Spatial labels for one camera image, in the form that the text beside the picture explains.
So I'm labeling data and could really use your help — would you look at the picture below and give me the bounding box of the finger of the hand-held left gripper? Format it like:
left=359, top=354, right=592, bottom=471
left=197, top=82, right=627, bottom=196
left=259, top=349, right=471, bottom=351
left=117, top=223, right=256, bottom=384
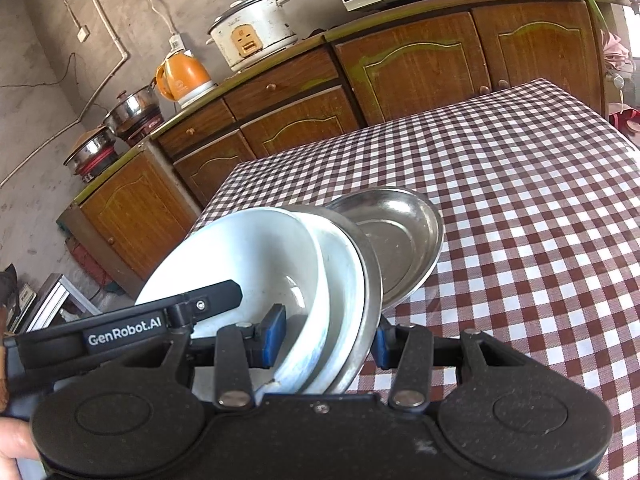
left=167, top=280, right=243, bottom=331

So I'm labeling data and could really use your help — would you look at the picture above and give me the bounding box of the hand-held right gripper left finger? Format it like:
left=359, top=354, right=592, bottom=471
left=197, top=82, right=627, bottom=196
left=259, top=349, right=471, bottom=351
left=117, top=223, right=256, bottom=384
left=120, top=304, right=287, bottom=408

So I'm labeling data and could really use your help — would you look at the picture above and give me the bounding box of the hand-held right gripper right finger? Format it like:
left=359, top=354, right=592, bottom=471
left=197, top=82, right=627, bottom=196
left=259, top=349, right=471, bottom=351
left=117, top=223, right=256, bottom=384
left=374, top=325, right=531, bottom=408

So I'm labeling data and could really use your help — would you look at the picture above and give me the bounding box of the small blue patterned white bowl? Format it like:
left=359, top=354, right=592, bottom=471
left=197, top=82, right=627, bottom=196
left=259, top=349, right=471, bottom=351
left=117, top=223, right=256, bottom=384
left=134, top=208, right=331, bottom=393

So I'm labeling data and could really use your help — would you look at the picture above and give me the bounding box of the stainless steel bowl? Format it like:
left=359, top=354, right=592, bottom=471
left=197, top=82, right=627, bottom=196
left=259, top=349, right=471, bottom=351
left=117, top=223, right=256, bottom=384
left=277, top=204, right=385, bottom=395

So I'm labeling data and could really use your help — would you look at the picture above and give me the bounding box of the stainless steel plate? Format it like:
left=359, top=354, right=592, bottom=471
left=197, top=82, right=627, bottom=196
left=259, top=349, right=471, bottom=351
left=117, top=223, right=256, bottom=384
left=325, top=186, right=445, bottom=311

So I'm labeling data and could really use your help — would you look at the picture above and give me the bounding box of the person's left hand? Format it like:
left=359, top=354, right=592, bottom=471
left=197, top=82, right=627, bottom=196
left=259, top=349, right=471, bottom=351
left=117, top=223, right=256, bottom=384
left=0, top=417, right=41, bottom=461

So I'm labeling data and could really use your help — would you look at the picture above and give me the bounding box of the grey metal rack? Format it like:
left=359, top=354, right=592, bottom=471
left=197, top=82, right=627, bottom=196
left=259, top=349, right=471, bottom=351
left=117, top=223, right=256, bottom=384
left=20, top=272, right=101, bottom=333

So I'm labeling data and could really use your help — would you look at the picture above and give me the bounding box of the dark red cloth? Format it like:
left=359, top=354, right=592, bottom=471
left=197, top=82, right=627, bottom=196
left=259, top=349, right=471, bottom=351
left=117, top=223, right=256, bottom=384
left=70, top=242, right=118, bottom=291

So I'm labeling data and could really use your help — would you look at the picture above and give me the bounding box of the wooden corner cabinet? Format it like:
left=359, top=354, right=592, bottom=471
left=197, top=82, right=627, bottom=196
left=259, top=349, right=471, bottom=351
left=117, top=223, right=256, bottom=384
left=57, top=142, right=203, bottom=296

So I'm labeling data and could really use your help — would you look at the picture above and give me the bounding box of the steel pot on red base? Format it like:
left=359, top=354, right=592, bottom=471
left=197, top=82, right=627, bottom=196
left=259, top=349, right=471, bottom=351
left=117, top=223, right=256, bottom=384
left=62, top=125, right=121, bottom=183

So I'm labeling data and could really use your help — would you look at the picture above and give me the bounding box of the red white checkered tablecloth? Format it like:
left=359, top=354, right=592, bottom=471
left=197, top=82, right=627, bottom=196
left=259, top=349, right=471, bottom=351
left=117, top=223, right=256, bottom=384
left=187, top=77, right=640, bottom=480

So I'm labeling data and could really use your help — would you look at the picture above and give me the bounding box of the steel electric pot with lid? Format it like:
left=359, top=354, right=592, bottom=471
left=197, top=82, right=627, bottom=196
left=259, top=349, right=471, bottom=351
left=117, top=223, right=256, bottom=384
left=102, top=85, right=166, bottom=143

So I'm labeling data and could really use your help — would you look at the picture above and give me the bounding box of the orange electric kettle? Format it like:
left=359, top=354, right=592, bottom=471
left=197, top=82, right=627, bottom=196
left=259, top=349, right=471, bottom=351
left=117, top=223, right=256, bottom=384
left=155, top=49, right=218, bottom=109

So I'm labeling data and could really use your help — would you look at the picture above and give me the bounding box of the wooden cabinet with drawers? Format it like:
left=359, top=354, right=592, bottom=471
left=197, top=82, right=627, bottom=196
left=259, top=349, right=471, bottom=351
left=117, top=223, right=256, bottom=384
left=150, top=42, right=366, bottom=208

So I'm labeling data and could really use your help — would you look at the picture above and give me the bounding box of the white rice cooker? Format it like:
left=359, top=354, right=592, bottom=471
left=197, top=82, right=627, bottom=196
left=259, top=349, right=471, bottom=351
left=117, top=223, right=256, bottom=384
left=206, top=0, right=298, bottom=73

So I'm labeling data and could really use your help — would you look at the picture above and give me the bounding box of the wooden two-door cabinet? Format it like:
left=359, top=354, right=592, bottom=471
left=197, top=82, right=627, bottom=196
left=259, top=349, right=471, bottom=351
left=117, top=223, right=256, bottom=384
left=325, top=0, right=618, bottom=126

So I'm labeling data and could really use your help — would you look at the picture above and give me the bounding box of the red bag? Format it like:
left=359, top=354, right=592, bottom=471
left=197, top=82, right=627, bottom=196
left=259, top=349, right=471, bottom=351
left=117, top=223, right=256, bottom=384
left=610, top=107, right=640, bottom=148

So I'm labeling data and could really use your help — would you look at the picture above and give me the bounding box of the black wall cable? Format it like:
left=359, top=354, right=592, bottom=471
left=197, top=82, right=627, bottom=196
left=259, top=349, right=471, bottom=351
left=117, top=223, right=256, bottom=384
left=0, top=52, right=77, bottom=121

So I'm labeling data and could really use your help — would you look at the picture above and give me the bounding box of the white wall pipe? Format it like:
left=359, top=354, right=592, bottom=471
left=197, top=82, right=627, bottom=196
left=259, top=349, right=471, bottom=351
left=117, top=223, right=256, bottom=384
left=0, top=0, right=128, bottom=188

